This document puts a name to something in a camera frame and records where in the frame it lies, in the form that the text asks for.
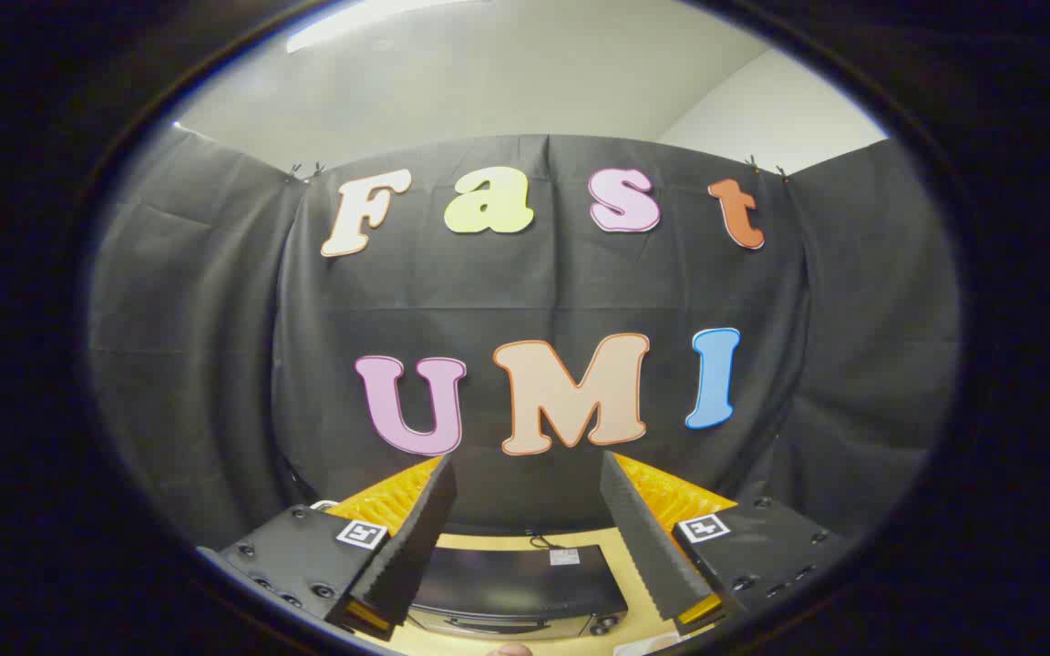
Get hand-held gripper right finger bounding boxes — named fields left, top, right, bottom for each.
left=598, top=450, right=856, bottom=637

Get black toaster oven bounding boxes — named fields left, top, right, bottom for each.
left=405, top=544, right=629, bottom=639

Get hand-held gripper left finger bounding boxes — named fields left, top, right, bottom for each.
left=195, top=454, right=458, bottom=642

